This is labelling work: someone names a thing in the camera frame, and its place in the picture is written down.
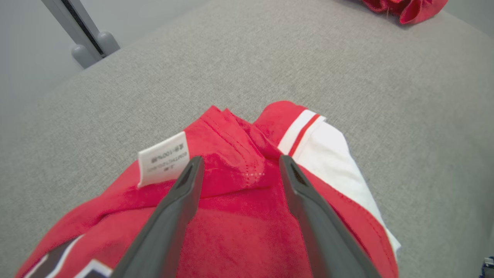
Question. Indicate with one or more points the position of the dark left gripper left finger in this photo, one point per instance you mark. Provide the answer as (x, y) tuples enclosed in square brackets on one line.
[(166, 231)]

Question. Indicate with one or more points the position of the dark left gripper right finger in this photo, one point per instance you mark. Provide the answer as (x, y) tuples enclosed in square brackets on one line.
[(324, 239)]

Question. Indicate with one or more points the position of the red jersey with white sleeves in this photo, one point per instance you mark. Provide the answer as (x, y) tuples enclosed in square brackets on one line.
[(239, 231)]

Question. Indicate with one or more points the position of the red shorts with white trim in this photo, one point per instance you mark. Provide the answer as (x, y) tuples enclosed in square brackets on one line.
[(417, 11)]

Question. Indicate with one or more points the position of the grey cylindrical bumper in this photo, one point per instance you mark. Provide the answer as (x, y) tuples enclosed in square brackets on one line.
[(83, 58), (109, 42)]

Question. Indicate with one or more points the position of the grey partition post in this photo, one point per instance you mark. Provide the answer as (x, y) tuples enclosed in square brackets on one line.
[(60, 11)]

